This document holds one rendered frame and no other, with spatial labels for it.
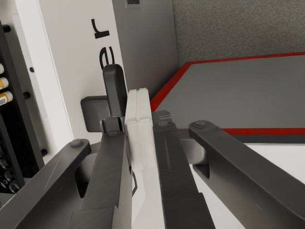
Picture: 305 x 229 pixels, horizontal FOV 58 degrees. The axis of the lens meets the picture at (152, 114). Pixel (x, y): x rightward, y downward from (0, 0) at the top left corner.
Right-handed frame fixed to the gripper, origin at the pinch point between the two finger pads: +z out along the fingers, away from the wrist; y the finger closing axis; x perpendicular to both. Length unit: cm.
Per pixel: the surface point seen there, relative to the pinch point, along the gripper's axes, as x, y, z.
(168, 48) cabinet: -4, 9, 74
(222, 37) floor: -5, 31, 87
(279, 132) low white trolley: -11.0, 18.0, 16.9
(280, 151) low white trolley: -10.8, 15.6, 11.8
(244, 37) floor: -5, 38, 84
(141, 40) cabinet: 1, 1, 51
